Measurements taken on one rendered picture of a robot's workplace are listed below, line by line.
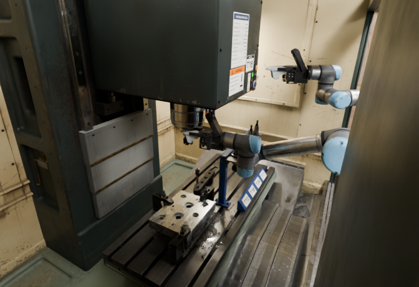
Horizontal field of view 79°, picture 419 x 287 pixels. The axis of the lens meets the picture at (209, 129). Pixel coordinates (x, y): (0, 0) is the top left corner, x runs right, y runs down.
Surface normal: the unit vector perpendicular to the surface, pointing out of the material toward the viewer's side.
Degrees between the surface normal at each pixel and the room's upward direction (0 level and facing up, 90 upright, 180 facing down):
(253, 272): 8
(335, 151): 86
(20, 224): 90
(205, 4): 90
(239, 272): 7
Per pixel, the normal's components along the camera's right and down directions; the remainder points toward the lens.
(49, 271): 0.02, -0.93
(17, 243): 0.88, 0.19
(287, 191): -0.18, -0.73
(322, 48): -0.48, 0.31
